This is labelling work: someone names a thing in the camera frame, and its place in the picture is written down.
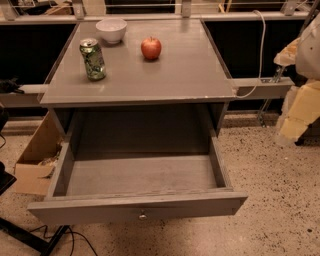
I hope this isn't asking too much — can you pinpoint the grey horizontal rail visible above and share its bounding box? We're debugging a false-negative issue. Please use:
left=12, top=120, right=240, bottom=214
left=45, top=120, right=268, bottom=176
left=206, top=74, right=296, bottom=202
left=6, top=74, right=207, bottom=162
left=0, top=77, right=294, bottom=108

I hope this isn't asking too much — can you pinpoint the white cable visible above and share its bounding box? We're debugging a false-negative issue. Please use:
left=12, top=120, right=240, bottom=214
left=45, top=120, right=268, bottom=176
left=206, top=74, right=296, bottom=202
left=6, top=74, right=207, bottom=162
left=234, top=9, right=267, bottom=100

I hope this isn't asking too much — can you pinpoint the red apple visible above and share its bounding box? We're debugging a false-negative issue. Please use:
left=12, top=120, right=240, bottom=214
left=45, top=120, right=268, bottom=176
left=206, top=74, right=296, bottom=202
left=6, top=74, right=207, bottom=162
left=141, top=37, right=162, bottom=60

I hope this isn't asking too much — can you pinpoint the grey top drawer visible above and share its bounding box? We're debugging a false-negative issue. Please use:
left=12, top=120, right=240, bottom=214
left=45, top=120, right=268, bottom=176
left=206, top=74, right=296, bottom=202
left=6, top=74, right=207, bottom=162
left=28, top=105, right=247, bottom=225

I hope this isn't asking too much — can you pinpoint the black stand base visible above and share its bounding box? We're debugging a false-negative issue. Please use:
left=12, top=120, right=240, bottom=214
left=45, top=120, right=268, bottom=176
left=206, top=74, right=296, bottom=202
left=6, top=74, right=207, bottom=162
left=0, top=218, right=68, bottom=256

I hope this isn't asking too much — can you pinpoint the white ceramic bowl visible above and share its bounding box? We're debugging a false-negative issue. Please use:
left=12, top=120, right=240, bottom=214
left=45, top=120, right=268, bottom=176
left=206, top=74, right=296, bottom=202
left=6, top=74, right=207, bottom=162
left=96, top=18, right=127, bottom=44

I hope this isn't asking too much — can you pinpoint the green soda can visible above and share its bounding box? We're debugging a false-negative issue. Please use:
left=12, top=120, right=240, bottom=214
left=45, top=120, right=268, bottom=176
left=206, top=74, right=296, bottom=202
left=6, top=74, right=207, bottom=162
left=79, top=38, right=106, bottom=81

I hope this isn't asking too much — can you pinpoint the cardboard box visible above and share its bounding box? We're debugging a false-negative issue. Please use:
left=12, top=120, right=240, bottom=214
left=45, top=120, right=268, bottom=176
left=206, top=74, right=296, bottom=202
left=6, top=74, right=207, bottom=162
left=14, top=114, right=63, bottom=195

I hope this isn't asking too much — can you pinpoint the black object at left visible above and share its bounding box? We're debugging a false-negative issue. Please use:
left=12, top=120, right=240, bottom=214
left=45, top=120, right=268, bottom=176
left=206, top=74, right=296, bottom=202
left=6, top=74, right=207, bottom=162
left=0, top=78, right=24, bottom=94

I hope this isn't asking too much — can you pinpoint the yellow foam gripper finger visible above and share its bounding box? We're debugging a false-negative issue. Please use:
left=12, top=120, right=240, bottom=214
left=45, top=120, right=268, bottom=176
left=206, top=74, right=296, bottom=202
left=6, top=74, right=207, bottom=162
left=273, top=38, right=300, bottom=67
left=275, top=80, right=320, bottom=146

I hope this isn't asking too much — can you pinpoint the metal diagonal rod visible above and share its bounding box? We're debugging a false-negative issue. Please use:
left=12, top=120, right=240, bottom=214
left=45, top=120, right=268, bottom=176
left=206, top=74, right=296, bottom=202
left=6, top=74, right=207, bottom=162
left=256, top=0, right=320, bottom=128

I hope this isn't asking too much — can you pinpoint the grey drawer cabinet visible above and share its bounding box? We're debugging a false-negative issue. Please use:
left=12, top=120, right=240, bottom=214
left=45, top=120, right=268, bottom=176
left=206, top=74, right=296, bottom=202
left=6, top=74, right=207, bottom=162
left=41, top=19, right=234, bottom=129

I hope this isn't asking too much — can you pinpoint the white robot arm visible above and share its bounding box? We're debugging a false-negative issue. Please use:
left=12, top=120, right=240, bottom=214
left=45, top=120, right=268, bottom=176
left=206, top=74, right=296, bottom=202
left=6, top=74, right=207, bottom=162
left=274, top=14, right=320, bottom=145

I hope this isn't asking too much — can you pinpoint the black floor cable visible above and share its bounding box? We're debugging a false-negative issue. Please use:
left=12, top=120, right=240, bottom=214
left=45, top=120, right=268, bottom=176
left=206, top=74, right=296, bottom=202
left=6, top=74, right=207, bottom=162
left=28, top=224, right=100, bottom=256

